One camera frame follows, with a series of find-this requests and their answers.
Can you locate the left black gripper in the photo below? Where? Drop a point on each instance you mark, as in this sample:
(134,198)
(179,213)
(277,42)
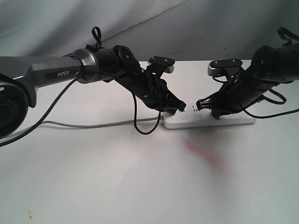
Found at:
(150,88)

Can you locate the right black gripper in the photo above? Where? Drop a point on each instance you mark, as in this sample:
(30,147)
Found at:
(238,94)

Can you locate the white five-socket power strip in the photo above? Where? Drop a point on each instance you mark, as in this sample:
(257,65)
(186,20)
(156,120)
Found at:
(191,117)

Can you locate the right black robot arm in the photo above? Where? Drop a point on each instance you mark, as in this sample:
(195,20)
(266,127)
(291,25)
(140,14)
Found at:
(270,66)

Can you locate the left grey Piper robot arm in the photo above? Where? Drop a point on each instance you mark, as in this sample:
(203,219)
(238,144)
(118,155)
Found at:
(22,76)

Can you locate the grey fabric backdrop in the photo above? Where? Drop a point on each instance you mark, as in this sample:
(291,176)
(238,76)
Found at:
(179,29)

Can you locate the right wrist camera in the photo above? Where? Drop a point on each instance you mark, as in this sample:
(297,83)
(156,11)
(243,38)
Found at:
(218,66)

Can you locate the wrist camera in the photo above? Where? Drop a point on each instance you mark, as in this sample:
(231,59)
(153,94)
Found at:
(161,64)
(218,66)

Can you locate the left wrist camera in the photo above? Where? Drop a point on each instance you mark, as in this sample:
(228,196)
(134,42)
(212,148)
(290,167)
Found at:
(161,64)

